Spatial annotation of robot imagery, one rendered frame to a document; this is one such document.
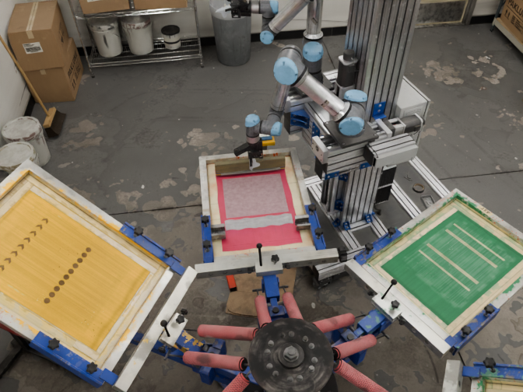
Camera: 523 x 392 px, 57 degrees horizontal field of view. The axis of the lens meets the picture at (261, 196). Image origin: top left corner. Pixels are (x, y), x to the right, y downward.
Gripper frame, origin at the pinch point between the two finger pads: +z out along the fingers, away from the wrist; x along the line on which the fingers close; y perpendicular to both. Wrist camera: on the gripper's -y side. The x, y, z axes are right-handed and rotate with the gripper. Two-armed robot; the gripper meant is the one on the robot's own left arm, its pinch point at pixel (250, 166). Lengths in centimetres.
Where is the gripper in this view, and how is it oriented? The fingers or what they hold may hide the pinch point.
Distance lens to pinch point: 279.2
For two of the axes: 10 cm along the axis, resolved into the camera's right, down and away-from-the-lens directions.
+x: -1.3, -7.2, 6.8
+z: 0.1, 6.8, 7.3
